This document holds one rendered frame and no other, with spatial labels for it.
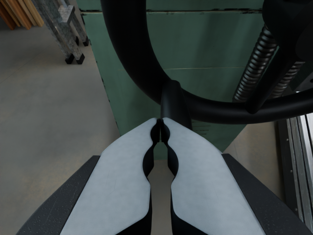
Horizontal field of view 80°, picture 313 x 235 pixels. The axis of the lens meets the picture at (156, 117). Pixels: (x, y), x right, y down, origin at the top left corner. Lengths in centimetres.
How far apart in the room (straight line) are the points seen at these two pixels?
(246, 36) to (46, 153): 96
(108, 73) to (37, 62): 111
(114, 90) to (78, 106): 70
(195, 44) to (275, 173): 82
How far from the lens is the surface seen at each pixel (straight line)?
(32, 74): 144
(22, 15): 180
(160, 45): 38
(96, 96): 116
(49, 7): 121
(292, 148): 97
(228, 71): 46
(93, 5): 35
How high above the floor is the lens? 88
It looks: 58 degrees down
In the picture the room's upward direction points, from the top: 2 degrees clockwise
